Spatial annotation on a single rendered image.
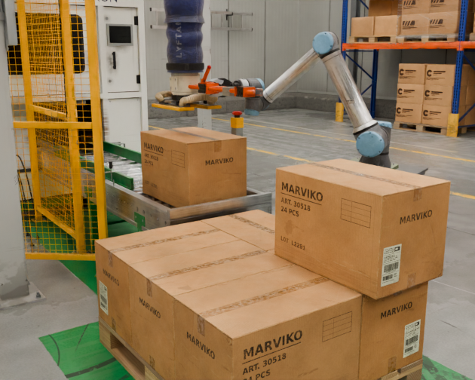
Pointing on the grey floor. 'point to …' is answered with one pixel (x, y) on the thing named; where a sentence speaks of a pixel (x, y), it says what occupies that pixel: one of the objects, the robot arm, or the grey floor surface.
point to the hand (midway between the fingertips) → (211, 87)
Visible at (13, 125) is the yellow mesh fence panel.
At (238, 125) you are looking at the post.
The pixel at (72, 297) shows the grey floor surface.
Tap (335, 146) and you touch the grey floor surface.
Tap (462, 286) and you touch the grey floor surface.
